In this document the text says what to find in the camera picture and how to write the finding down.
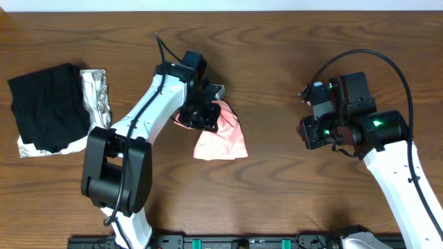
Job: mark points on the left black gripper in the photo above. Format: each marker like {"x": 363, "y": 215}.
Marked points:
{"x": 209, "y": 122}

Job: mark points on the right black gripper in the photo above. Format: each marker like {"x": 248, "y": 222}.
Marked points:
{"x": 312, "y": 135}

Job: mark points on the pink printed t-shirt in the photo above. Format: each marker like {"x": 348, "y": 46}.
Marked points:
{"x": 227, "y": 143}

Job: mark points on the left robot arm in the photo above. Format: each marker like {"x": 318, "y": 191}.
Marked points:
{"x": 117, "y": 171}

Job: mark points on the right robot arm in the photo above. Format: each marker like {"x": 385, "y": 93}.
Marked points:
{"x": 412, "y": 201}

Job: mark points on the white patterned folded garment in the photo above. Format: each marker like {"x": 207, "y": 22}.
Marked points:
{"x": 95, "y": 101}

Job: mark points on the folded black garment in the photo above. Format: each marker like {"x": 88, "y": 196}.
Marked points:
{"x": 48, "y": 107}

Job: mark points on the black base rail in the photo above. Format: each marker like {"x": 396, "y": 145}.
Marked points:
{"x": 303, "y": 240}

